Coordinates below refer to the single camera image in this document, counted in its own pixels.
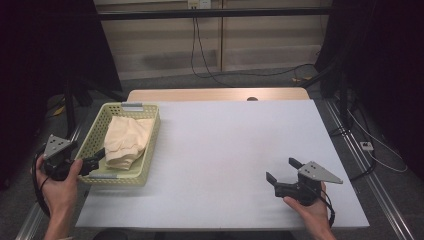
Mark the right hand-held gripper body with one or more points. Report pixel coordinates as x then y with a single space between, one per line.
311 175

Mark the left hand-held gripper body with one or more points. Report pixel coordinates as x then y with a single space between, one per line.
56 160

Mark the pale green perforated plastic basket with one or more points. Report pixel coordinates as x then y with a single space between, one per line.
96 133

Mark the cream garment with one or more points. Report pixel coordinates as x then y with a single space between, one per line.
126 143

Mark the person's left hand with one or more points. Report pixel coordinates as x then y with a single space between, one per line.
60 196

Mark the person's right hand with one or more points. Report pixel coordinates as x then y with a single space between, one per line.
313 215

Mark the white table mat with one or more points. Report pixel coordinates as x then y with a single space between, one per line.
233 166

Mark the black tripod stand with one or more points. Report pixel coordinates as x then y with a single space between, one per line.
70 106

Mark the white power adapter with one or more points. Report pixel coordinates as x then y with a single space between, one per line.
366 146

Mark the black metal stand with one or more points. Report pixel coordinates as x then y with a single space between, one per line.
343 100

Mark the black curtain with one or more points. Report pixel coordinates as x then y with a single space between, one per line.
386 66
40 66

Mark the black horizontal bar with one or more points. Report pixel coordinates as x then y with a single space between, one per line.
213 13

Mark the aluminium rail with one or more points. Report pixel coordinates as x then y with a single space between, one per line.
366 173
30 220

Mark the white wall socket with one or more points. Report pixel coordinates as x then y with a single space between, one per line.
199 3

